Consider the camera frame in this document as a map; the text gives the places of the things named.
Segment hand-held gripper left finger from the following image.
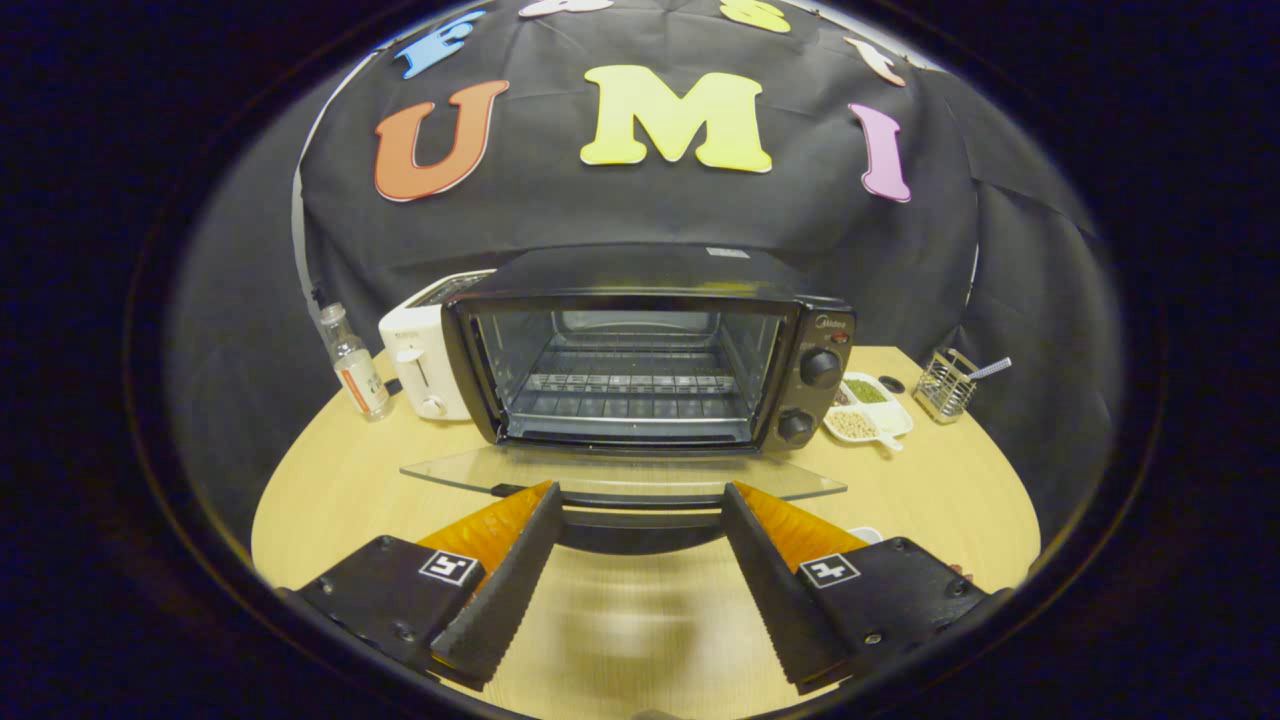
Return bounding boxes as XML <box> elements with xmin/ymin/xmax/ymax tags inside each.
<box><xmin>290</xmin><ymin>480</ymin><xmax>566</xmax><ymax>691</ymax></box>

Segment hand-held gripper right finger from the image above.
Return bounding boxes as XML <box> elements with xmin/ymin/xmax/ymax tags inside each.
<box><xmin>722</xmin><ymin>481</ymin><xmax>991</xmax><ymax>697</ymax></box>

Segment black toaster oven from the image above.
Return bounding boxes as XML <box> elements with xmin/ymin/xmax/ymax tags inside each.
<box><xmin>400</xmin><ymin>243</ymin><xmax>858</xmax><ymax>557</ymax></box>

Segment white pop-up toaster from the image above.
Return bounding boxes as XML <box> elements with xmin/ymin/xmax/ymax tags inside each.
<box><xmin>378</xmin><ymin>268</ymin><xmax>498</xmax><ymax>422</ymax></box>

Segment white divided grain dish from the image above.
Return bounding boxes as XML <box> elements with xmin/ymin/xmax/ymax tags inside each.
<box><xmin>822</xmin><ymin>372</ymin><xmax>915</xmax><ymax>453</ymax></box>

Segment metal mesh utensil holder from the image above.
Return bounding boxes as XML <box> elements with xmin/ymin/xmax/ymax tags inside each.
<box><xmin>912</xmin><ymin>347</ymin><xmax>979</xmax><ymax>425</ymax></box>

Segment clear bottle orange label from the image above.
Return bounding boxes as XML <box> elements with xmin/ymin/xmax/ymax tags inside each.
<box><xmin>318</xmin><ymin>303</ymin><xmax>394</xmax><ymax>422</ymax></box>

